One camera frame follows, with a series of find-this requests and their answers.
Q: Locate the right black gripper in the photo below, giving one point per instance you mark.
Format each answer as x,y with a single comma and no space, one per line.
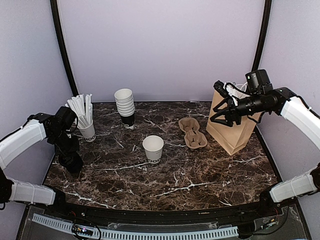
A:
228,111

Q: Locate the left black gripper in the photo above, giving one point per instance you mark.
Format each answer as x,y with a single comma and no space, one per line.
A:
75,146

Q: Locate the stack of black lids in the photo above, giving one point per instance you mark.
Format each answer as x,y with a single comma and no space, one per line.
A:
73,163

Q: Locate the stack of paper cups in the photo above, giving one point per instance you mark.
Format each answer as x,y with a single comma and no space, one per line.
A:
125,106

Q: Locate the white paper coffee cup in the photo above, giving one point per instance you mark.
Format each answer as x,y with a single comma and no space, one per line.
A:
153,147

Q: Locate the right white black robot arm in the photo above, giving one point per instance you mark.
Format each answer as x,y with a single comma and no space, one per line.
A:
292,108

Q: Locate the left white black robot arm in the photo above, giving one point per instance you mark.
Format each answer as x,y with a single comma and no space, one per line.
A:
27,149

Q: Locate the brown paper bag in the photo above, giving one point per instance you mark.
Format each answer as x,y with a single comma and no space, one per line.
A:
234,138

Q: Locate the white cup holding straws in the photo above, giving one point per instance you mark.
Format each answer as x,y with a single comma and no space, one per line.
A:
88,132

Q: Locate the brown pulp cup carrier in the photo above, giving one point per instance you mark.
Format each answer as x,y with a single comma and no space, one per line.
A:
194,139

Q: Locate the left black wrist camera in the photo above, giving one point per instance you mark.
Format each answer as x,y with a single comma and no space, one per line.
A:
66,117

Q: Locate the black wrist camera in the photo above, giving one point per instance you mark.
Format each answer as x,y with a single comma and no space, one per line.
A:
66,117
258,82

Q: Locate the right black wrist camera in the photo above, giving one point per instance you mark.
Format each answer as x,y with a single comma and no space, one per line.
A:
258,82

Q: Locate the grey slotted cable duct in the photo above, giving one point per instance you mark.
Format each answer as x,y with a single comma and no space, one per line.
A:
121,231

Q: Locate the black curved front rail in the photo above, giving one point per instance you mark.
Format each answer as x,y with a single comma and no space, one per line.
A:
234,215

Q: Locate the right black frame post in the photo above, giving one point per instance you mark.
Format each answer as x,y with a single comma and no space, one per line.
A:
262,34

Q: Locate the black frame post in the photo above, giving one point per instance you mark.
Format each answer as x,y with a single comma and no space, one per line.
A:
262,34
62,47

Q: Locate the left black frame post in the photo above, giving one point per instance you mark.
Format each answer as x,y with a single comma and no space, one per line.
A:
62,47

